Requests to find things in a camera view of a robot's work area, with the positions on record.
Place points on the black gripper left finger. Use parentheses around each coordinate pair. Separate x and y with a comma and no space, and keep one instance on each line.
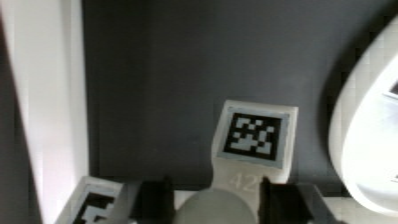
(155,202)

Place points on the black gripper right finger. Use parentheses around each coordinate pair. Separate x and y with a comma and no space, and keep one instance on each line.
(292,204)

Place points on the white round table top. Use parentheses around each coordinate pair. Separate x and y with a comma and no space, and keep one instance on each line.
(363,132)

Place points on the white right fence block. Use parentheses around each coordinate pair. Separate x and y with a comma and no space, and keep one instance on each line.
(43,29)

